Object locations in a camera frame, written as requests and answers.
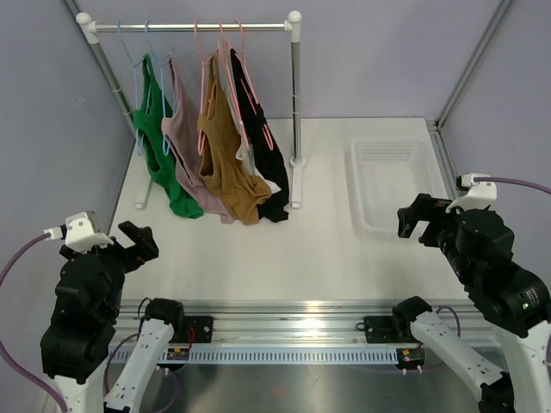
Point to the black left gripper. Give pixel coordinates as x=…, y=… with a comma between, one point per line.
x=145, y=248

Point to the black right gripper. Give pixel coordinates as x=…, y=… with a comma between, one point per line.
x=424, y=207

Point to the brown tank top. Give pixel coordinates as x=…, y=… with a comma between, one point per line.
x=223, y=174

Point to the pink hanger of brown top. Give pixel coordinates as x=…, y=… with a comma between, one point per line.
x=202, y=86

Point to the white tank top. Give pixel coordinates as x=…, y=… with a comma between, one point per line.
x=248, y=160

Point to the black tank top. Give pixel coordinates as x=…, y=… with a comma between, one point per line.
x=267, y=156

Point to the pink hanger of white top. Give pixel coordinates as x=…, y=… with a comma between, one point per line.
x=229, y=86

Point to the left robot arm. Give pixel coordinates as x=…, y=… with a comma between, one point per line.
x=75, y=347

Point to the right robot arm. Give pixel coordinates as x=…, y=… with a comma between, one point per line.
x=515, y=302

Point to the blue hanger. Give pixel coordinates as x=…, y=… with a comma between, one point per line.
x=136, y=65
x=166, y=143

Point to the blue hanger far left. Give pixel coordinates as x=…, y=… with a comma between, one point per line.
x=136, y=65

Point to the mauve tank top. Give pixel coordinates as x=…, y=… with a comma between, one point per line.
x=181, y=129

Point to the green tank top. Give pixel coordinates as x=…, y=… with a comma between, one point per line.
x=161, y=167

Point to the white plastic basket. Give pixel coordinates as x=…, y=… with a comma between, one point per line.
x=389, y=174

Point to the silver white clothes rack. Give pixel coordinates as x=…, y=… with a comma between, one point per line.
x=92, y=29

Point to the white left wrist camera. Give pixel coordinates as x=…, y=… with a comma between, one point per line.
x=79, y=233

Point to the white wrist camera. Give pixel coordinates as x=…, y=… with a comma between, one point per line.
x=79, y=233
x=477, y=194

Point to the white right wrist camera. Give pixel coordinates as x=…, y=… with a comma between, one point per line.
x=477, y=194

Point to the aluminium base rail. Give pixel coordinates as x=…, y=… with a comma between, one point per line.
x=306, y=323

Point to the white slotted cable duct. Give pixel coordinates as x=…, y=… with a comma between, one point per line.
x=210, y=355

